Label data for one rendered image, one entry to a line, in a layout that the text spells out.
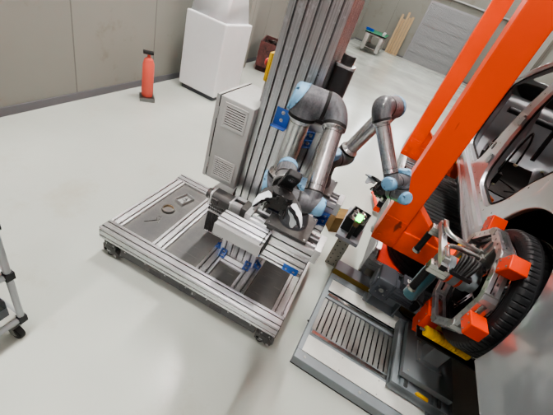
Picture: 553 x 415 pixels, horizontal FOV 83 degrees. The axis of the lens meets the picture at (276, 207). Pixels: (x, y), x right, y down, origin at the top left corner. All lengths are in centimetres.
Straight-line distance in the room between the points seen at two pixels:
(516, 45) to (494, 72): 13
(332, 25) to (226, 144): 72
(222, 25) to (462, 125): 342
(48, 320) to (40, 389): 35
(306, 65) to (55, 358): 181
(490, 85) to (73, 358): 246
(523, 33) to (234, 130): 139
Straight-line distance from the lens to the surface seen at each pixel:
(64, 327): 209
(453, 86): 391
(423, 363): 226
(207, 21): 480
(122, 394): 189
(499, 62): 196
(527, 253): 173
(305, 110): 127
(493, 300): 164
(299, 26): 147
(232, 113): 159
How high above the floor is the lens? 176
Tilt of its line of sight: 35 degrees down
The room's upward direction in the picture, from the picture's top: 21 degrees clockwise
